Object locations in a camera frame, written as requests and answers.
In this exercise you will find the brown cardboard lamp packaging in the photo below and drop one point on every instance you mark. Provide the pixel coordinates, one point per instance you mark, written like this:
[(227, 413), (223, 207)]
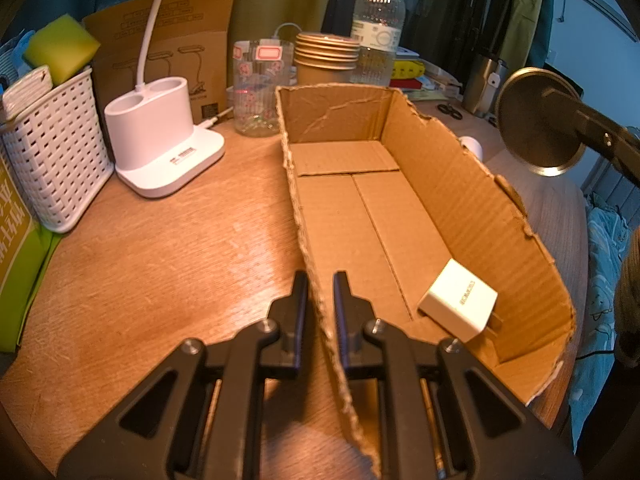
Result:
[(200, 25)]

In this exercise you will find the blue printed blanket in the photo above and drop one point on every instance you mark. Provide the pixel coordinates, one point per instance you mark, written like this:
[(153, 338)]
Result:
[(600, 285)]

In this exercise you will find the printed clear glass cup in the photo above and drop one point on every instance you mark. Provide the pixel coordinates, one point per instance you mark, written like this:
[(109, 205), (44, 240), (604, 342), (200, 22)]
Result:
[(260, 95)]

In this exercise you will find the hanging clothes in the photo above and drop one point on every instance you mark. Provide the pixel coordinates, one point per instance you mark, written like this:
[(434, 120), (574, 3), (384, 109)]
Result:
[(475, 5)]

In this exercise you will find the white plastic container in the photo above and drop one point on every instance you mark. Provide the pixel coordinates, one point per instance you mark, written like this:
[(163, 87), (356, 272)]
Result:
[(472, 146)]

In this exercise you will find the white woven plastic basket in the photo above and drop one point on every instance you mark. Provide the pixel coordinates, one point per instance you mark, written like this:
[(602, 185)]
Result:
[(55, 160)]

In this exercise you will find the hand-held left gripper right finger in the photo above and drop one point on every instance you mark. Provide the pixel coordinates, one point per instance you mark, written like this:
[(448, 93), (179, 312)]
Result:
[(341, 320)]

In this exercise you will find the white desk lamp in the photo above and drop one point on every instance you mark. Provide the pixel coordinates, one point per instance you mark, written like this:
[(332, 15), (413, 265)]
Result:
[(160, 160)]

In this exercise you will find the stack of papers and packets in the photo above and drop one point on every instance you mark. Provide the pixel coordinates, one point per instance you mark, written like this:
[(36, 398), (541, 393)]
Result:
[(440, 85)]

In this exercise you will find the stainless steel tumbler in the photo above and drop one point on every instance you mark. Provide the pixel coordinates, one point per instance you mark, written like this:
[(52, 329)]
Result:
[(482, 90)]

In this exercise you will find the white wall charger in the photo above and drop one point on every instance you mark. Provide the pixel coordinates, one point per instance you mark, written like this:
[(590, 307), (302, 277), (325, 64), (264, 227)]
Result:
[(457, 300)]

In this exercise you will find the green printed box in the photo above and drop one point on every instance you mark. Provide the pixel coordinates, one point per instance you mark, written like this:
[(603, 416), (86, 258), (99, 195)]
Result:
[(20, 270)]

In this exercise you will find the clear plastic water bottle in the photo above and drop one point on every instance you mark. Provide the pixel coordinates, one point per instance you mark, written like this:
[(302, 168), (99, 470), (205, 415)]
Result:
[(377, 20)]

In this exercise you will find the white ribbed packet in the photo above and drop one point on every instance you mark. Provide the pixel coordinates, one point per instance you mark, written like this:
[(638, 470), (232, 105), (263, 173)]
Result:
[(27, 92)]

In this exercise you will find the red book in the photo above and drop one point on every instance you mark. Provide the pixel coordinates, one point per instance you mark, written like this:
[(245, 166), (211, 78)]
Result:
[(405, 83)]

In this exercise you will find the yellow-green sponge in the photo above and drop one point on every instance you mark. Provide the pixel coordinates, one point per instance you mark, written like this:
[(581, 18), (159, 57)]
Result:
[(60, 45)]

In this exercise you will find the blue packets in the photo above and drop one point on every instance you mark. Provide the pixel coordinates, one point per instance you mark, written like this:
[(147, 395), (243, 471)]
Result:
[(15, 55)]

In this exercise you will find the round brass disc on arm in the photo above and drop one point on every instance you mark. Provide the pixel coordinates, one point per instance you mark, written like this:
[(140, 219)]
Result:
[(535, 120)]

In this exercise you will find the yellow wipes packet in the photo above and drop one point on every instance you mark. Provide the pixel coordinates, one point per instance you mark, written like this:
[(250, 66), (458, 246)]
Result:
[(406, 69)]

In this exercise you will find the brown cardboard box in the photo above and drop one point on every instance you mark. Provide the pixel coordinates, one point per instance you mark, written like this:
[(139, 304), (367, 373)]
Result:
[(380, 210)]

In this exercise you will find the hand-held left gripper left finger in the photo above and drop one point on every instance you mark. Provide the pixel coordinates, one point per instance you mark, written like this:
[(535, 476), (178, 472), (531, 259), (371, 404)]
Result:
[(301, 320)]

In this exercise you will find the stack of kraft paper cups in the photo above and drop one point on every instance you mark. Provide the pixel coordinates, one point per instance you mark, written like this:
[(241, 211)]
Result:
[(325, 57)]

